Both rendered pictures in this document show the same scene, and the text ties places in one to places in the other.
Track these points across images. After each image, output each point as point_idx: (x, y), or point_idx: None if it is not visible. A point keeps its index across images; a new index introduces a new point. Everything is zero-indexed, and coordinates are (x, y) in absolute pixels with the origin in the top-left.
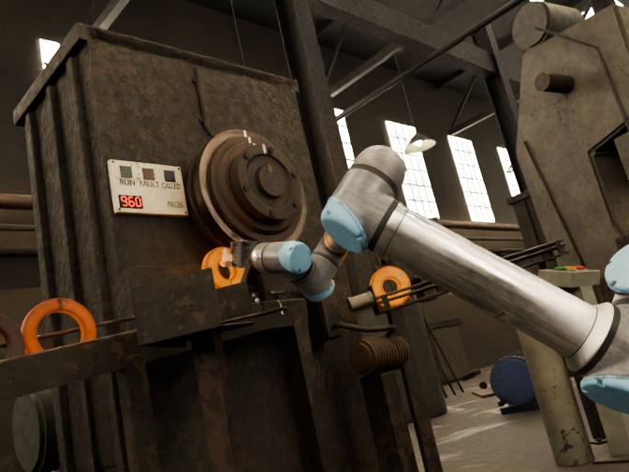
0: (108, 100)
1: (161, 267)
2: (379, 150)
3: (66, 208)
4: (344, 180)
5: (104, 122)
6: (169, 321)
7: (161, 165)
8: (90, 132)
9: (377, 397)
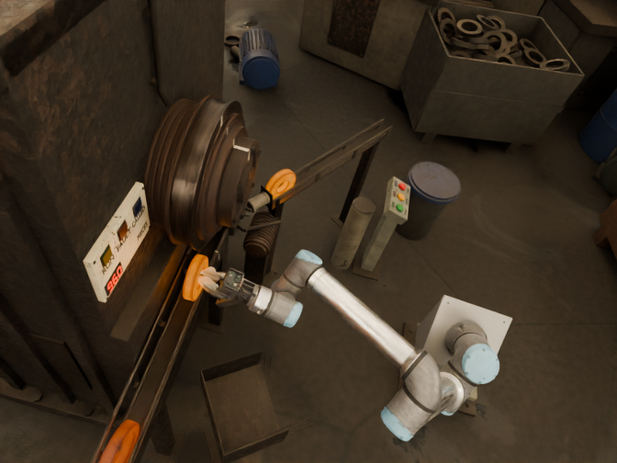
0: (65, 177)
1: (145, 308)
2: (439, 392)
3: None
4: (415, 416)
5: (69, 216)
6: (249, 452)
7: (129, 204)
8: (31, 217)
9: (257, 264)
